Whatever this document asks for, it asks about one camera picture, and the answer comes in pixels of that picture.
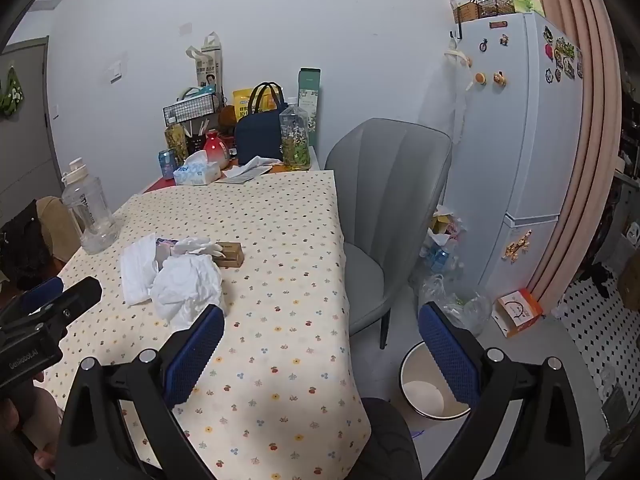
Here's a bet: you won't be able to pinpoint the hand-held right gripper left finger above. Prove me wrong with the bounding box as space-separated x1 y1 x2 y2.
55 304 226 480

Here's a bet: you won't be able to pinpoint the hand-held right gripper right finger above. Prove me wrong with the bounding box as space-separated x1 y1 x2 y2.
418 301 601 480

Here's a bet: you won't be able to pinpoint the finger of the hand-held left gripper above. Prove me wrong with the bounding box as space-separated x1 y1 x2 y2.
19 277 66 315
30 276 104 333

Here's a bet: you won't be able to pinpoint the white round waste bin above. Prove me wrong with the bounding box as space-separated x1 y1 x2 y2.
399 341 473 421

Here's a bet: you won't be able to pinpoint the white tissue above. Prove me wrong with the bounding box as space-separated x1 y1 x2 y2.
150 254 223 332

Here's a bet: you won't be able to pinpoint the person's left hand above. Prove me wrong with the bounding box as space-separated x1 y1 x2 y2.
0 385 63 473

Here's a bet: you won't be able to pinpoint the clear plastic bag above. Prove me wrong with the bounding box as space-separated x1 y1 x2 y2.
417 274 493 336

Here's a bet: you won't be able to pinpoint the tan hat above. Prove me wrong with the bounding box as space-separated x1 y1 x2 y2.
36 196 83 263

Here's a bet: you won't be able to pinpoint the folded white paper towel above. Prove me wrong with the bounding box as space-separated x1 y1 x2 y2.
121 234 162 307

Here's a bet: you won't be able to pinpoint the orange white cardboard box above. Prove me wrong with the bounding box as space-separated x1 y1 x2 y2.
491 289 544 338

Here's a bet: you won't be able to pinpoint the clear large water jug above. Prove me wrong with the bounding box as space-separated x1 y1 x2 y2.
61 158 121 255

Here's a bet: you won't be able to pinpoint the clear bag of bottles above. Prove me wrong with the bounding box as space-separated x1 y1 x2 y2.
422 237 463 283

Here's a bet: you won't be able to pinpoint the small brown box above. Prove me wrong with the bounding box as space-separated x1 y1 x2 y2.
215 241 245 268

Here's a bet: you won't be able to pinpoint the person's leg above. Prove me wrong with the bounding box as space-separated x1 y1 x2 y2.
357 396 425 480

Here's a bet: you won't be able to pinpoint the floral tablecloth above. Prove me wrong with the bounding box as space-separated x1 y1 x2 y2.
42 170 373 480

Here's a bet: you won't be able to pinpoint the white disposable glove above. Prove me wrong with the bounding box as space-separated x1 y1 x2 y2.
171 236 225 259

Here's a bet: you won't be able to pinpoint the gold figure fridge magnet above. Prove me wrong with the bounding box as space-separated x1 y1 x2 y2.
502 230 533 263

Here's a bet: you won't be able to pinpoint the white bag with boxes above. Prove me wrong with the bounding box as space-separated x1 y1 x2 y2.
425 205 468 256

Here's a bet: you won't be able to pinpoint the grey door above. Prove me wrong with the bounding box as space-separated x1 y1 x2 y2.
0 36 63 221

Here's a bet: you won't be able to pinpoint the black cloth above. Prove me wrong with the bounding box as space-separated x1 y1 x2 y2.
587 262 614 299

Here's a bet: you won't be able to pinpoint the blue white tissue box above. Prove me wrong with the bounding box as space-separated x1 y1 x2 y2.
172 150 222 187

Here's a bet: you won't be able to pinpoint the grey upholstered chair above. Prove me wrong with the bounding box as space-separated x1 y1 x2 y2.
325 117 453 351

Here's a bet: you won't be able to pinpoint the glass jar of dried flowers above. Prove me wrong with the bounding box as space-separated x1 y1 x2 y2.
165 122 190 166

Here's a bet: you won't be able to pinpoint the white papers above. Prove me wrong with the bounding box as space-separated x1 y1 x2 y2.
220 156 283 184

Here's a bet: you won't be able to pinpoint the red white vase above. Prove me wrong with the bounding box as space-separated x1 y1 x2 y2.
202 130 232 168

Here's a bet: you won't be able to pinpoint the green hanging decoration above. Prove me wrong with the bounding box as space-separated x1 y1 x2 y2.
0 65 26 119

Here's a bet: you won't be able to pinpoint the white fridge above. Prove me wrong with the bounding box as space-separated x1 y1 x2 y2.
417 12 586 301

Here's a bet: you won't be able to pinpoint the clear bottle with plants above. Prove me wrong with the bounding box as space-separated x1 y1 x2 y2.
278 97 312 171

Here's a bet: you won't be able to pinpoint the dark blue lunch bag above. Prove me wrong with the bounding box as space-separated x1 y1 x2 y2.
234 81 286 165

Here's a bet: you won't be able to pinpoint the yellow packet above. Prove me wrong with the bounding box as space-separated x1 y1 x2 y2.
232 89 277 118

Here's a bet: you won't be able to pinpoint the white paper bag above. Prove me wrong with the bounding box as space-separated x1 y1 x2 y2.
186 31 223 96

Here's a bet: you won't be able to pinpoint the tall green box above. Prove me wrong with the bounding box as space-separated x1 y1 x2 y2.
297 67 322 148

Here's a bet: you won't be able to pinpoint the cluster of fridge magnets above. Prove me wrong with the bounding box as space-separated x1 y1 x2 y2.
542 25 585 83

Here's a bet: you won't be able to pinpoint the wicker basket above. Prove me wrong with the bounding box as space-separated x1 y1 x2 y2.
452 0 481 24

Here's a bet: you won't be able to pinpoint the green yellow card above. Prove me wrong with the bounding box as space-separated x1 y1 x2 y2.
509 0 546 17

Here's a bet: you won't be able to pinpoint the black wire basket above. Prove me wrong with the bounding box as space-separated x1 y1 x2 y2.
163 94 224 123

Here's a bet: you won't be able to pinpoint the dark wire basket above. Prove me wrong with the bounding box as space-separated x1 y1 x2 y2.
477 0 516 20

